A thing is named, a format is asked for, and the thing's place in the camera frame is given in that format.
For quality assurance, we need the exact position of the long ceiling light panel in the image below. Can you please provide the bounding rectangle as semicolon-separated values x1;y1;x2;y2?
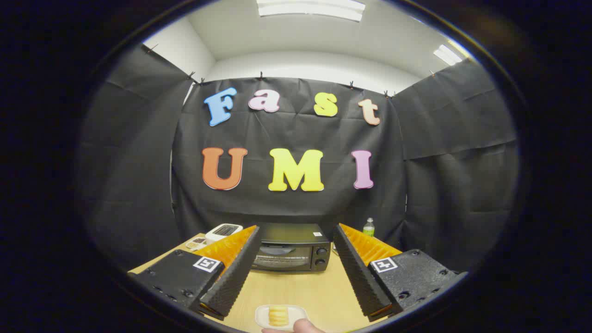
257;0;366;22

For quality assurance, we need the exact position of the yellow ridged bread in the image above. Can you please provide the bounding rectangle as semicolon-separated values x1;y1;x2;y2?
269;305;290;327

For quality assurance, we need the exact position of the black toaster oven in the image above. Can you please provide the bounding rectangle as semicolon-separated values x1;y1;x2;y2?
250;222;332;274

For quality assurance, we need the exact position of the black backdrop cloth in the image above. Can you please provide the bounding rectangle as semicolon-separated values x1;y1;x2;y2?
79;44;518;273

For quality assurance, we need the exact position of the white pop-up toaster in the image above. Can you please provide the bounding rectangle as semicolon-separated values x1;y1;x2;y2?
205;223;244;245

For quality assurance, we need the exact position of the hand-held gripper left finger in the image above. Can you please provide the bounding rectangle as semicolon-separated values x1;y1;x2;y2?
127;225;261;321

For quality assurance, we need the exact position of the white square plate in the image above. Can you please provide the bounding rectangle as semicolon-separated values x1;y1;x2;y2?
255;304;309;332

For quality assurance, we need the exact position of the small ceiling light panel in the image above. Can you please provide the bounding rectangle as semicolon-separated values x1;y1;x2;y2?
433;44;463;66

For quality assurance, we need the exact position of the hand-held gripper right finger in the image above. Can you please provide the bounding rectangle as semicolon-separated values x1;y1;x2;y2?
333;223;469;323

